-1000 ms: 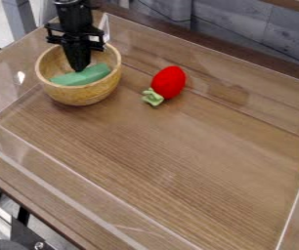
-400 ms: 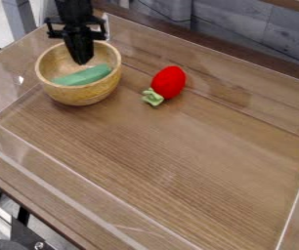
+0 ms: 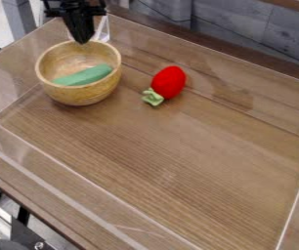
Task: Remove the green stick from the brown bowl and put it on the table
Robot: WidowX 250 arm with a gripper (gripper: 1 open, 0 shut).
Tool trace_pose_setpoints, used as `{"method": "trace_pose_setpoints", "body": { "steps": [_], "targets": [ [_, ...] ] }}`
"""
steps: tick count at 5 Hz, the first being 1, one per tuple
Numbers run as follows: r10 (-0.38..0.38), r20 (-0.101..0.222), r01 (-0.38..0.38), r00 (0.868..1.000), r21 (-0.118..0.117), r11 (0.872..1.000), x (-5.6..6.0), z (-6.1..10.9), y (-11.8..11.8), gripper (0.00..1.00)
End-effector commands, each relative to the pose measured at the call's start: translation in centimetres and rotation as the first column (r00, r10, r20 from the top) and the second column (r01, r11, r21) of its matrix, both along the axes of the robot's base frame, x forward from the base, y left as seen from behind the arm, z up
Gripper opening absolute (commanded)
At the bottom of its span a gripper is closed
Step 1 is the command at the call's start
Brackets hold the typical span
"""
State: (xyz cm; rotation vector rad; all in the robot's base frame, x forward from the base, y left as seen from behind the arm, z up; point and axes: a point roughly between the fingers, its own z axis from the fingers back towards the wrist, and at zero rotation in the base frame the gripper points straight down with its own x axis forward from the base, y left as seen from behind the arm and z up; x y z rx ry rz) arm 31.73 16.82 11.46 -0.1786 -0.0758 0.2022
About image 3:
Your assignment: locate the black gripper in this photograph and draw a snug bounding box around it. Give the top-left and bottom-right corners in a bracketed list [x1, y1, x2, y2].
[41, 0, 106, 43]

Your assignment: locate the green foam stick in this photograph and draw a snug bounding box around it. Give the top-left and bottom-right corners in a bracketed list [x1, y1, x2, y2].
[53, 63, 113, 86]

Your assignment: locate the brown wooden bowl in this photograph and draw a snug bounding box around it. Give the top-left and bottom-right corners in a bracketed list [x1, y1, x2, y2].
[34, 41, 121, 106]

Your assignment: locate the red plush strawberry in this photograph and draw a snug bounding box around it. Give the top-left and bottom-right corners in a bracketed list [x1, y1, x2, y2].
[142, 65, 186, 106]

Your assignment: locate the black table leg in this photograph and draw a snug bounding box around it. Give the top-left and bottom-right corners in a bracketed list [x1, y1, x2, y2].
[17, 207, 29, 226]

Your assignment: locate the grey post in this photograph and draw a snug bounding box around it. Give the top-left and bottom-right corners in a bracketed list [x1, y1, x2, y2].
[1, 0, 36, 40]

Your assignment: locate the clear acrylic tray wall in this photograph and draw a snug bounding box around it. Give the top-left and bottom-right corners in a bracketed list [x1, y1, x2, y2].
[0, 12, 299, 250]

